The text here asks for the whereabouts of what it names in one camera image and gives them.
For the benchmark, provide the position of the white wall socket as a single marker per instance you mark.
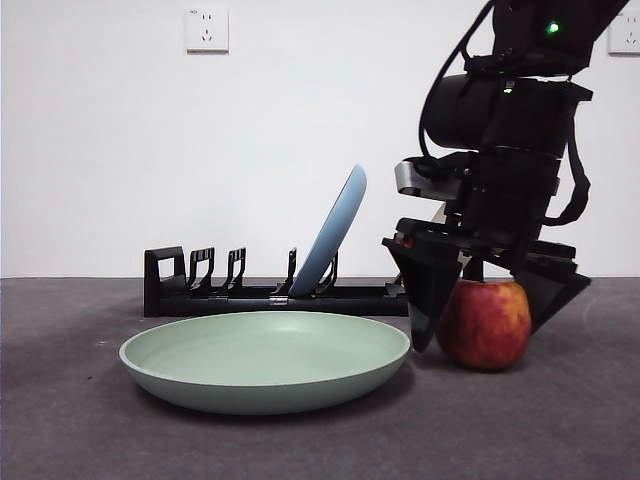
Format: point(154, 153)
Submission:
point(625, 35)
point(207, 30)

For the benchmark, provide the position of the green plate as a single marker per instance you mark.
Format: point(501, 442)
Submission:
point(265, 350)

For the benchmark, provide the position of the red yellow apple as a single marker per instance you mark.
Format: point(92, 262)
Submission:
point(485, 325)

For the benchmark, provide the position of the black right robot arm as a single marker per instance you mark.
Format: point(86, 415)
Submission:
point(525, 110)

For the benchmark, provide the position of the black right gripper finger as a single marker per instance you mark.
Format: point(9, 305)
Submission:
point(550, 295)
point(425, 280)

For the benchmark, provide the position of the blue plate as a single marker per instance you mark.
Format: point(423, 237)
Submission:
point(335, 225)

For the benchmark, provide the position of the black plate rack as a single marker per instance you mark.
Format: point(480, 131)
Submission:
point(160, 295)

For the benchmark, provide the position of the pale grey camera box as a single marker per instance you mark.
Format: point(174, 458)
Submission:
point(430, 182)

